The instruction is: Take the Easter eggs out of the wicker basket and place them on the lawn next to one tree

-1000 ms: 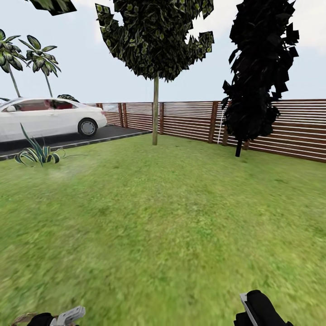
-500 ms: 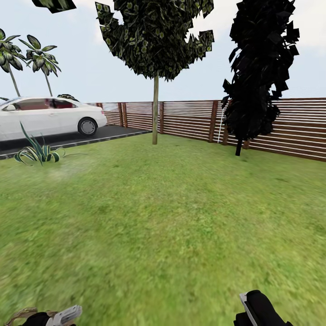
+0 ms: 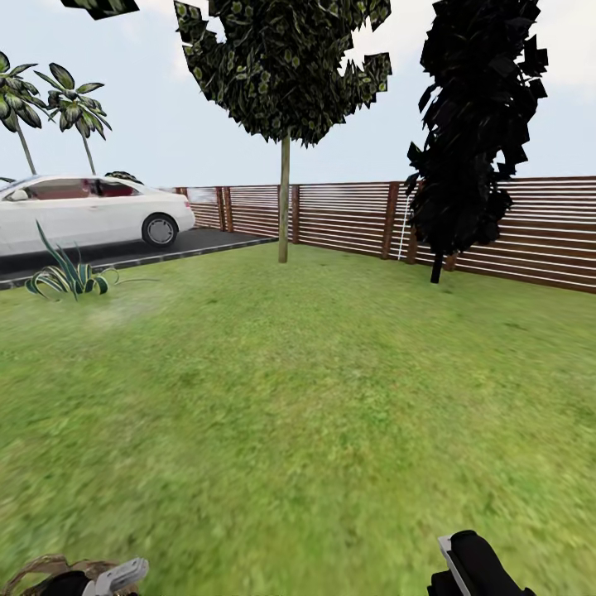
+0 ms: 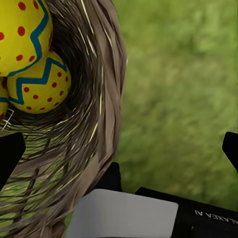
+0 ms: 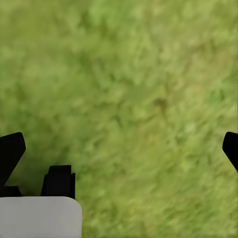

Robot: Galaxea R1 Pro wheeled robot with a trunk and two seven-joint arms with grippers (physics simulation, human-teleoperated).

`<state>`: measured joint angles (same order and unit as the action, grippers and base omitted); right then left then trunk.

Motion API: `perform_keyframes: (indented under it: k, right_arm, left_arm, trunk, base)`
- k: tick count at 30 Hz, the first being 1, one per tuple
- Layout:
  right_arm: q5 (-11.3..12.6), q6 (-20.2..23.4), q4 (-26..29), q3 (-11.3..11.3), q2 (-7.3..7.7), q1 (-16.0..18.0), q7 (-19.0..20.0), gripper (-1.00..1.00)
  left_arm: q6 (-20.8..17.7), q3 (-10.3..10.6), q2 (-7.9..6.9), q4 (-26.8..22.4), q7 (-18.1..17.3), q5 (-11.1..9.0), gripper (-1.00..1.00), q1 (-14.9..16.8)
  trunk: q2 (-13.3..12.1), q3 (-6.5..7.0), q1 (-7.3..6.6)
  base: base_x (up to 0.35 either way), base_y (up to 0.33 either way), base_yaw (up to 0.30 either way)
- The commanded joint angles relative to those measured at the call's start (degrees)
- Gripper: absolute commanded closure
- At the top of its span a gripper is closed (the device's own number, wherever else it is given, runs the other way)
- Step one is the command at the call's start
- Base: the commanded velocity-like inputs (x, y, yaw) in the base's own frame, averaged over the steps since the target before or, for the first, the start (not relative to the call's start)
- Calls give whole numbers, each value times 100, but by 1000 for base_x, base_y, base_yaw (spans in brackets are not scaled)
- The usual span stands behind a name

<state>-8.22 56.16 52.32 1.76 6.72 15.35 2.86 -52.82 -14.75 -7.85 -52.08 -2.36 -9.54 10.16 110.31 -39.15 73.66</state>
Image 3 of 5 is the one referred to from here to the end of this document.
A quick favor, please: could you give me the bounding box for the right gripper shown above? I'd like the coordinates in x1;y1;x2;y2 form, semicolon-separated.
427;568;463;596

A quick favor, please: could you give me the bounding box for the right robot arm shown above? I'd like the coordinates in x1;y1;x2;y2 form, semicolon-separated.
427;530;536;596

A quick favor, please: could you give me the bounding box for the wicker basket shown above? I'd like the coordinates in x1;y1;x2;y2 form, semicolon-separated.
0;554;140;596

